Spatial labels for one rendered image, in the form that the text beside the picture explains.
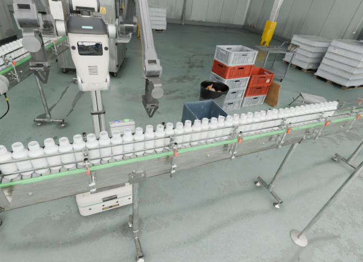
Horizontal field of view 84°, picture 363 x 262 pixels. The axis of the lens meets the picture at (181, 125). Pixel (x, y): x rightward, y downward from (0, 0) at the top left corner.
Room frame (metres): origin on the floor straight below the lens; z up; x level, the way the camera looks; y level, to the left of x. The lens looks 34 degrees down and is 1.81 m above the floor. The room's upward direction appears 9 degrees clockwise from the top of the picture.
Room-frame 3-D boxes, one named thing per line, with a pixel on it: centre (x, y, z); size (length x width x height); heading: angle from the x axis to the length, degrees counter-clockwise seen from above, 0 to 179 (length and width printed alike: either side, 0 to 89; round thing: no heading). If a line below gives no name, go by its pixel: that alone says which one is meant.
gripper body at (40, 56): (0.82, 0.64, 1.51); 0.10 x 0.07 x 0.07; 29
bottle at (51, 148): (0.68, 0.59, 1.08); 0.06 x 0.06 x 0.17
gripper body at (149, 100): (0.90, 0.17, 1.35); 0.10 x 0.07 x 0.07; 28
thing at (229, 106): (3.59, -0.73, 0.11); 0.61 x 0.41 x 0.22; 124
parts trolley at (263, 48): (5.64, -2.13, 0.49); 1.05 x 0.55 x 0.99; 118
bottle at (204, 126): (1.07, -0.14, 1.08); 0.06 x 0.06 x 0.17
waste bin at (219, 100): (2.98, -0.42, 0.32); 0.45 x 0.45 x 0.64
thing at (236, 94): (3.59, -0.73, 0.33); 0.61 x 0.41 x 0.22; 124
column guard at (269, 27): (10.76, -3.42, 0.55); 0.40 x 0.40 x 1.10; 28
